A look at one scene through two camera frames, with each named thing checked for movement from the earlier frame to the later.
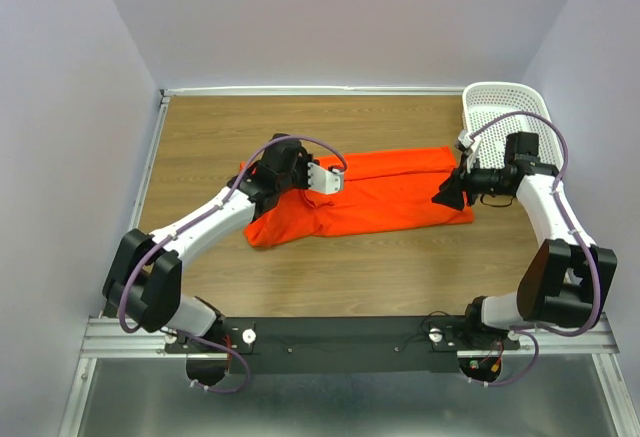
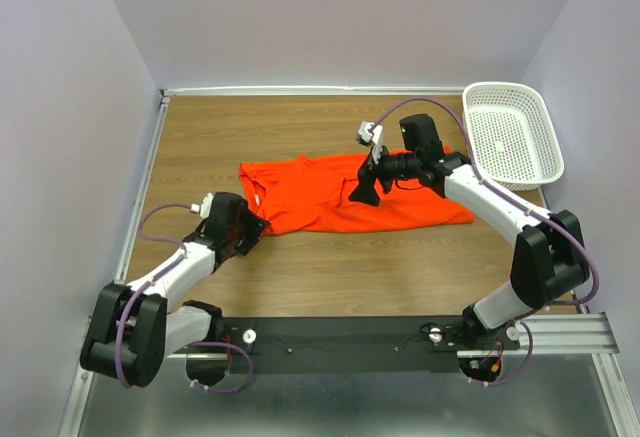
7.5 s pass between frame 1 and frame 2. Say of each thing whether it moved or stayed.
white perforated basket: stayed
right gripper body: moved
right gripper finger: moved
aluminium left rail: stayed
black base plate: stayed
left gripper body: moved
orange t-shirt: stayed
